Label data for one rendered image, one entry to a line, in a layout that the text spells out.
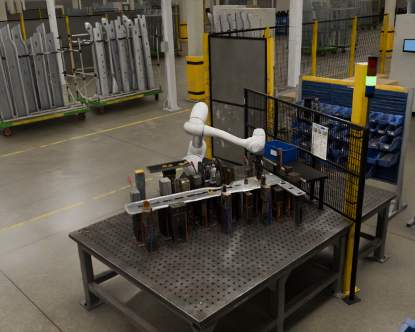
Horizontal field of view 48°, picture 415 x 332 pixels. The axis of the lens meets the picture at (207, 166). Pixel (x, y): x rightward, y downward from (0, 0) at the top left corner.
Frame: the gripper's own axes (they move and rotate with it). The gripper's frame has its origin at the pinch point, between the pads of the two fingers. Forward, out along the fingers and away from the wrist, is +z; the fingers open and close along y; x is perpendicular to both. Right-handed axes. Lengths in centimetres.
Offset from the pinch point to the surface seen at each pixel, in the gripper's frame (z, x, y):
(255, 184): 5.1, -7.0, 5.8
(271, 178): 5.1, 11.6, 0.9
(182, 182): -3, -65, -12
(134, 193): -1, -107, -12
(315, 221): 35, 33, 38
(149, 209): -1, -106, 22
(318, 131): -33, 54, 8
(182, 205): 2, -79, 21
